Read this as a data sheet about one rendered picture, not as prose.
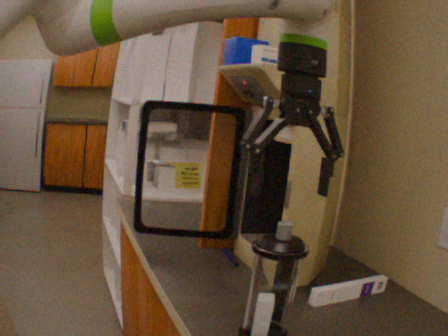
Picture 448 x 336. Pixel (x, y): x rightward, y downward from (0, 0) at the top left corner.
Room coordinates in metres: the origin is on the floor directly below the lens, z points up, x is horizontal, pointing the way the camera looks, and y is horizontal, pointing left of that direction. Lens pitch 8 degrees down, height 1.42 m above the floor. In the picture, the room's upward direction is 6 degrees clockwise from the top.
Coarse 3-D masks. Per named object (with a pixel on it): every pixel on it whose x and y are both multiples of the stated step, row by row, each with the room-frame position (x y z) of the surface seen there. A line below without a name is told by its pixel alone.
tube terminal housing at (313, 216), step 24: (264, 24) 1.40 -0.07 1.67; (336, 24) 1.18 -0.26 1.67; (336, 48) 1.18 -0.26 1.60; (336, 72) 1.18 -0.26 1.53; (336, 96) 1.18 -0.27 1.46; (336, 120) 1.20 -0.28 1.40; (312, 144) 1.16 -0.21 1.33; (312, 168) 1.17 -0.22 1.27; (336, 168) 1.26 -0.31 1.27; (312, 192) 1.17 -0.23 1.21; (336, 192) 1.31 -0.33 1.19; (288, 216) 1.15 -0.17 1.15; (312, 216) 1.17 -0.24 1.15; (240, 240) 1.40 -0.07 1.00; (312, 240) 1.18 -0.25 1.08; (312, 264) 1.18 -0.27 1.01
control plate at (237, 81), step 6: (234, 78) 1.34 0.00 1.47; (240, 78) 1.30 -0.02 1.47; (246, 78) 1.26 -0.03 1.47; (252, 78) 1.22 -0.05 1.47; (234, 84) 1.38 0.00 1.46; (240, 84) 1.34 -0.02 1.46; (246, 84) 1.29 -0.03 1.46; (252, 84) 1.25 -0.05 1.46; (240, 90) 1.38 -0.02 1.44; (246, 90) 1.33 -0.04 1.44; (252, 90) 1.29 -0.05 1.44; (258, 90) 1.25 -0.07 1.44; (246, 96) 1.37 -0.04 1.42; (258, 96) 1.28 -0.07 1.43; (264, 96) 1.24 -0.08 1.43
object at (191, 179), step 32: (160, 128) 1.38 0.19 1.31; (192, 128) 1.40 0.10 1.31; (224, 128) 1.42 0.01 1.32; (160, 160) 1.38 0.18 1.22; (192, 160) 1.40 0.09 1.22; (224, 160) 1.42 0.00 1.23; (160, 192) 1.38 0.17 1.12; (192, 192) 1.40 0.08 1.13; (224, 192) 1.42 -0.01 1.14; (160, 224) 1.38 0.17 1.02; (192, 224) 1.40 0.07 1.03; (224, 224) 1.43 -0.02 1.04
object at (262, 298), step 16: (256, 240) 0.85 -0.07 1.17; (256, 256) 0.82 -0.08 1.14; (256, 272) 0.81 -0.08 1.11; (272, 272) 0.79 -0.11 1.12; (288, 272) 0.79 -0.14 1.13; (256, 288) 0.80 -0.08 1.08; (272, 288) 0.79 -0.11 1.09; (288, 288) 0.79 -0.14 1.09; (256, 304) 0.80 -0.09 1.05; (272, 304) 0.79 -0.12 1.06; (288, 304) 0.80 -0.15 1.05; (256, 320) 0.79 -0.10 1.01; (272, 320) 0.79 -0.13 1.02
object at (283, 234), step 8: (280, 224) 0.83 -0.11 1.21; (288, 224) 0.82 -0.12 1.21; (280, 232) 0.82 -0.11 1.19; (288, 232) 0.82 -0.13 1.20; (264, 240) 0.82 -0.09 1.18; (272, 240) 0.81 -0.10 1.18; (280, 240) 0.82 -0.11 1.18; (288, 240) 0.82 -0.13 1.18; (296, 240) 0.82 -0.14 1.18; (272, 248) 0.80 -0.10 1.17; (280, 248) 0.79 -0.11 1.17; (288, 248) 0.79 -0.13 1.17; (296, 248) 0.80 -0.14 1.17; (304, 248) 0.81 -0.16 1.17
